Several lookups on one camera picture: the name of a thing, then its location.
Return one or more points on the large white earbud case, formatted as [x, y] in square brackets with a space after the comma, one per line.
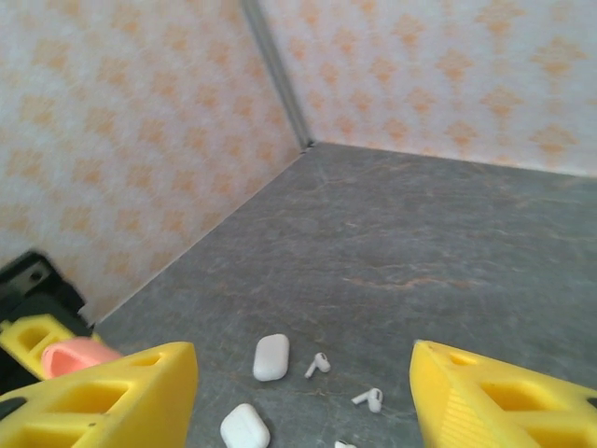
[245, 427]

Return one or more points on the salmon pink earbud case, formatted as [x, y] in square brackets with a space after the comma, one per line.
[79, 350]

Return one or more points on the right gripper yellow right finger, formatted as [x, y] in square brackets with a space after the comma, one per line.
[503, 410]

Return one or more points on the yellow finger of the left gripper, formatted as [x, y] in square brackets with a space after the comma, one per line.
[18, 333]

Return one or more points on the small white earbud case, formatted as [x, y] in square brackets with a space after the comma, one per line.
[270, 357]

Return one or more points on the aluminium frame post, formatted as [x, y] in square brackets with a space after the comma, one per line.
[276, 70]

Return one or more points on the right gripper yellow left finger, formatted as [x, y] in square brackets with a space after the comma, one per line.
[93, 410]

